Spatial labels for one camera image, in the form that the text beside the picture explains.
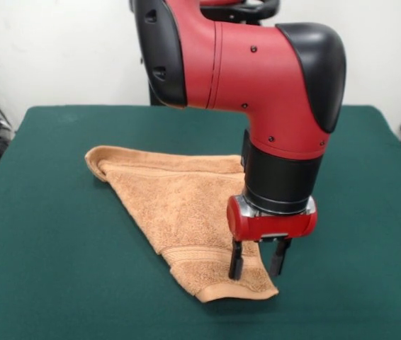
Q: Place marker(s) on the dark green table cloth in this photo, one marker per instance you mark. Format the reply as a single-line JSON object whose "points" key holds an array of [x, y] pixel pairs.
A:
{"points": [[62, 248]]}

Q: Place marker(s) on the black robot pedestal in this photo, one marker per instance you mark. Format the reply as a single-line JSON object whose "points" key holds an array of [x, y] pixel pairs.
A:
{"points": [[236, 12]]}

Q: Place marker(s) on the tan terry towel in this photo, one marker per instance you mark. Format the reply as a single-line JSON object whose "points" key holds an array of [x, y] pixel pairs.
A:
{"points": [[172, 209]]}

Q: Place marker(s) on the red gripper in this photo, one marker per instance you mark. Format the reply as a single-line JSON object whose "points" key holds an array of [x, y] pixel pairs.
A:
{"points": [[275, 226]]}

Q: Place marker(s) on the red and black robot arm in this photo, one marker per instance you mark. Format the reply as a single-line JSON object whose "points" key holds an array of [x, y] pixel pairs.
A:
{"points": [[257, 71]]}

